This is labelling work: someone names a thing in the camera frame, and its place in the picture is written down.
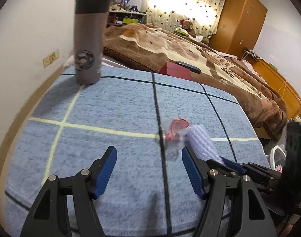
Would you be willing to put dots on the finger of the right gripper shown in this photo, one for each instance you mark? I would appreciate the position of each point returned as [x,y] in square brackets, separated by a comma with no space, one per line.
[253,170]
[229,170]

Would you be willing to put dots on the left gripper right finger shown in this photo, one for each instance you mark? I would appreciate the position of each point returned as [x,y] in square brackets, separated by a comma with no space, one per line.
[249,216]

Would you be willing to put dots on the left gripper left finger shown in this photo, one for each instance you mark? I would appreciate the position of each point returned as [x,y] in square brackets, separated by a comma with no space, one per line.
[48,215]

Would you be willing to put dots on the clear cup red lid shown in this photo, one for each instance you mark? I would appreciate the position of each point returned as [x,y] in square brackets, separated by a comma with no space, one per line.
[173,134]

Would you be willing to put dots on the white trash bin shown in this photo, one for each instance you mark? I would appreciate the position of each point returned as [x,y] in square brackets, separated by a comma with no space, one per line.
[277,159]

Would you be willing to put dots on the wooden bed headboard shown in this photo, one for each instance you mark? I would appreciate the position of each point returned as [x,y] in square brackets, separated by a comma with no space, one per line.
[279,84]

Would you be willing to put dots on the blue checked tablecloth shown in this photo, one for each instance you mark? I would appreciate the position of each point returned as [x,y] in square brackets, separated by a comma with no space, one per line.
[149,192]

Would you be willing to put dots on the black phone on bed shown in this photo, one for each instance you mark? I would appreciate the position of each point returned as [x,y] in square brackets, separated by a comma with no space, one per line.
[188,66]

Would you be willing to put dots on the red box on bed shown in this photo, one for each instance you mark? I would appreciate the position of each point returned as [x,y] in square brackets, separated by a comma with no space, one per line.
[172,69]

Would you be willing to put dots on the orange wooden wardrobe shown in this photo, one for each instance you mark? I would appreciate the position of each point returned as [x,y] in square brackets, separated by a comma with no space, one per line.
[239,27]

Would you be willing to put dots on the brown teddy bear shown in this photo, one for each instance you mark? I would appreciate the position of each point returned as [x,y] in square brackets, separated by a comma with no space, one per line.
[188,26]

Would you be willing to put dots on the brown blanket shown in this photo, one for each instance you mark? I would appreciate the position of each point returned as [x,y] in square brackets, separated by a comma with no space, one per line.
[148,48]

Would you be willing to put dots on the heart pattern curtain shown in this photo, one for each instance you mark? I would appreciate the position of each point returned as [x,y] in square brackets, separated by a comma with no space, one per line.
[168,14]

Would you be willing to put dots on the grey thermos bottle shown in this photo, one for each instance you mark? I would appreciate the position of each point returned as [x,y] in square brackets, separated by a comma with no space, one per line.
[90,22]

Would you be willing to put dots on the wall power socket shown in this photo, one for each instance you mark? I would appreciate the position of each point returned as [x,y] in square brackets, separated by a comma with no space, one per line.
[48,60]

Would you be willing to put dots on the white wall shelf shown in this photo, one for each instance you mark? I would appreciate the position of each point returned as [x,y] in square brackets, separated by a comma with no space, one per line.
[121,18]

